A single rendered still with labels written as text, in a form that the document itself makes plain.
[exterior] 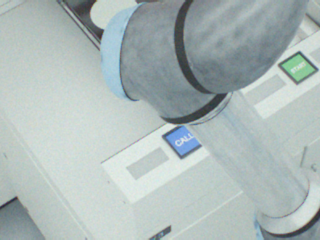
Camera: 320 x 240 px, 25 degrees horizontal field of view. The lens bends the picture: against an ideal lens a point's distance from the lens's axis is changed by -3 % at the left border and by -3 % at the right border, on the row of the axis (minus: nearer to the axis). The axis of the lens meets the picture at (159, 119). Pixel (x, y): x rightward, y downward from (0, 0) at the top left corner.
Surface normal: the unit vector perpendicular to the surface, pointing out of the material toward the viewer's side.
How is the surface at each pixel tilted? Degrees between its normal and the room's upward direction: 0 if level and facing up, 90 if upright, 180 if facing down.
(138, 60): 64
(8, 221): 0
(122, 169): 0
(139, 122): 0
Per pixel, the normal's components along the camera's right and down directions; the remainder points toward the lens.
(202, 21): -0.49, -0.25
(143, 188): -0.03, -0.55
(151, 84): -0.40, 0.75
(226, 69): 0.00, 0.64
